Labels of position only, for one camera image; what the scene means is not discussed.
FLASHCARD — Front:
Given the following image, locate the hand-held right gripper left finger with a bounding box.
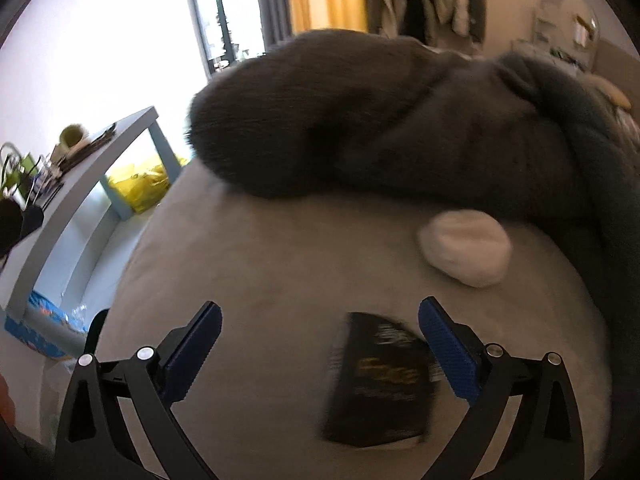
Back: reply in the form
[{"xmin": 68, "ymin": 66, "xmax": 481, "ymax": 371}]
[{"xmin": 54, "ymin": 301, "xmax": 223, "ymax": 480}]

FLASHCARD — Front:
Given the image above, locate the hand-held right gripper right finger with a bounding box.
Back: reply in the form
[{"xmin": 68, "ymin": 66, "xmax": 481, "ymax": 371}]
[{"xmin": 418, "ymin": 296, "xmax": 586, "ymax": 480}]

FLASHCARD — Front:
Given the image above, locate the black snack packet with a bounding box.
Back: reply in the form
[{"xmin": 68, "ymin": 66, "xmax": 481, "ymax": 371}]
[{"xmin": 320, "ymin": 311, "xmax": 441, "ymax": 448}]

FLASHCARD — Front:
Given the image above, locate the blue printed box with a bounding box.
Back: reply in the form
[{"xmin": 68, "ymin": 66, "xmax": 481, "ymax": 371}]
[{"xmin": 4, "ymin": 290, "xmax": 91, "ymax": 361}]

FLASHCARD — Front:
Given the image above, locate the yellow plastic bag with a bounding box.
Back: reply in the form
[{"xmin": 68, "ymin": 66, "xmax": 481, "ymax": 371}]
[{"xmin": 107, "ymin": 157, "xmax": 188, "ymax": 216}]

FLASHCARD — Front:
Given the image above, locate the light blue table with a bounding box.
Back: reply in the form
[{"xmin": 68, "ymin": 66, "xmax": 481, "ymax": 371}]
[{"xmin": 5, "ymin": 106, "xmax": 183, "ymax": 328}]

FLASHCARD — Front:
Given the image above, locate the dark rounded object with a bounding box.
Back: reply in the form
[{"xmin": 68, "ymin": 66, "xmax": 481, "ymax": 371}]
[{"xmin": 0, "ymin": 199, "xmax": 46, "ymax": 266}]

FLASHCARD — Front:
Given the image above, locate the green plush slipper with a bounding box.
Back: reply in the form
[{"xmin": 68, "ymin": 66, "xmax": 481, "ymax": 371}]
[{"xmin": 59, "ymin": 122, "xmax": 92, "ymax": 153}]

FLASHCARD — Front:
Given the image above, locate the grey blue patterned blanket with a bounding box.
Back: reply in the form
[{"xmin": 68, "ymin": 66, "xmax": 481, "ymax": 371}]
[{"xmin": 185, "ymin": 30, "xmax": 640, "ymax": 411}]

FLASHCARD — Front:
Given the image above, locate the green tote bag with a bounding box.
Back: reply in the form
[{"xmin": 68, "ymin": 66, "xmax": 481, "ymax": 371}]
[{"xmin": 0, "ymin": 142, "xmax": 41, "ymax": 201}]

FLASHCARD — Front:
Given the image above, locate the beige pillow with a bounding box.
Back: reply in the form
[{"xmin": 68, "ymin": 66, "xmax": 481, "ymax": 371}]
[{"xmin": 592, "ymin": 72, "xmax": 633, "ymax": 108}]

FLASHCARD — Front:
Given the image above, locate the black framed glass door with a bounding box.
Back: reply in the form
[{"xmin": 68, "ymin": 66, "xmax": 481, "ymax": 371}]
[{"xmin": 187, "ymin": 0, "xmax": 266, "ymax": 81}]

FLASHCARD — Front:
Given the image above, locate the grey bed headboard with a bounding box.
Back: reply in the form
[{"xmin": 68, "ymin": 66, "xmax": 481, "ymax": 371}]
[{"xmin": 597, "ymin": 35, "xmax": 640, "ymax": 91}]

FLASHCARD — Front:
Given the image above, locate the white vanity dresser with mirror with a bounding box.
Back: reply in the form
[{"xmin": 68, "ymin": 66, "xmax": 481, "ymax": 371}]
[{"xmin": 532, "ymin": 0, "xmax": 601, "ymax": 73}]

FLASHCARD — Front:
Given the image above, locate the black hanging coat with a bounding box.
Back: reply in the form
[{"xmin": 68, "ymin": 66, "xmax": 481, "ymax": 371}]
[{"xmin": 402, "ymin": 0, "xmax": 441, "ymax": 46}]

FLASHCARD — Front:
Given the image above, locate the grey hanging garment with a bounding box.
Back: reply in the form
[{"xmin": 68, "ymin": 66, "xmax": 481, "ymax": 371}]
[{"xmin": 440, "ymin": 0, "xmax": 488, "ymax": 43}]

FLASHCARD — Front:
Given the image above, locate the grey curtain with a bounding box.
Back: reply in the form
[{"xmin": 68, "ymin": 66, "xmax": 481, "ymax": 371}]
[{"xmin": 255, "ymin": 0, "xmax": 296, "ymax": 53}]

